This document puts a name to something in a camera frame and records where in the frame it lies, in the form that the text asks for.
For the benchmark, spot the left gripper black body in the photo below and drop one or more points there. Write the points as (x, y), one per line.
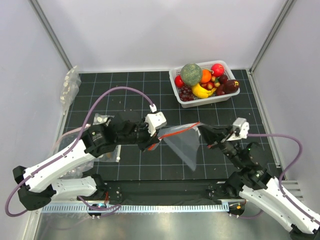
(143, 137)

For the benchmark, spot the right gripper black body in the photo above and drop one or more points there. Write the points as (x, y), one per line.
(227, 146)

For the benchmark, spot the clear zip bag red zipper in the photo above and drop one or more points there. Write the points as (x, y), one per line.
(184, 140)

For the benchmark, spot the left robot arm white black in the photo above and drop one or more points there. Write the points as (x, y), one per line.
(40, 184)

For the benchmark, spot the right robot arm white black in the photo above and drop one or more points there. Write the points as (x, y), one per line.
(256, 184)

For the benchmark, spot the red apple top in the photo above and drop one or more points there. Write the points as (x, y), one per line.
(217, 70)

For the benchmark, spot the crumpled clear bag left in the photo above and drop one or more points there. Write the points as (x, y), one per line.
(66, 139)

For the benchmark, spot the white plastic fruit basket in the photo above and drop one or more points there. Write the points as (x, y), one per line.
(202, 101)

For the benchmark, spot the yellow banana bunch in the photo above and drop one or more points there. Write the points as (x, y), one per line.
(201, 92)

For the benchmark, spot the purple grape bunch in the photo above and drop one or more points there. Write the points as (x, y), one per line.
(186, 94)

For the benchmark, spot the dark red apple right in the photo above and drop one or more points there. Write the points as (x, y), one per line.
(231, 86)

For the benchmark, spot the small strawberries pile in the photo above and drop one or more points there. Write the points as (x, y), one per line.
(213, 83)

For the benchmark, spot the dark red plum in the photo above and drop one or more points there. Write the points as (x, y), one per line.
(223, 79)

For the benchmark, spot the red pepper left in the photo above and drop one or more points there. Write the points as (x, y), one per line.
(178, 82)

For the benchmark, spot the orange fruit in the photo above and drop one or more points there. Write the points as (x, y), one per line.
(206, 76)

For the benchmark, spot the green netted melon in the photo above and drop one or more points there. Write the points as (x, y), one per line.
(191, 74)

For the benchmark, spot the black grid cutting mat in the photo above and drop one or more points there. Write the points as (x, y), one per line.
(161, 163)

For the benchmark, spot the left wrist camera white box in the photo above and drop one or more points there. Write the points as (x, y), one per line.
(155, 121)

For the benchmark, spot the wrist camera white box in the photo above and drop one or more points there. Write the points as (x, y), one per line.
(155, 121)
(240, 129)

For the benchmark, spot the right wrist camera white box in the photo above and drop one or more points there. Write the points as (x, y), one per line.
(240, 129)

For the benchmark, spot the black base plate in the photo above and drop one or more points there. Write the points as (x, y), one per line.
(195, 192)

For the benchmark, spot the white slotted cable duct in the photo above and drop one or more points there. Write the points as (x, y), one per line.
(82, 208)

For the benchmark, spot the clear bag at wall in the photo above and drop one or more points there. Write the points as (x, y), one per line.
(70, 88)

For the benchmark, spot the right aluminium frame post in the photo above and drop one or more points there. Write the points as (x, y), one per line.
(280, 19)

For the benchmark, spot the aluminium frame post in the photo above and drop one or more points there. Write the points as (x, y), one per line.
(280, 19)
(39, 12)

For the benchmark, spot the left aluminium frame post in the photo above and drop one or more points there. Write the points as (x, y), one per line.
(39, 12)

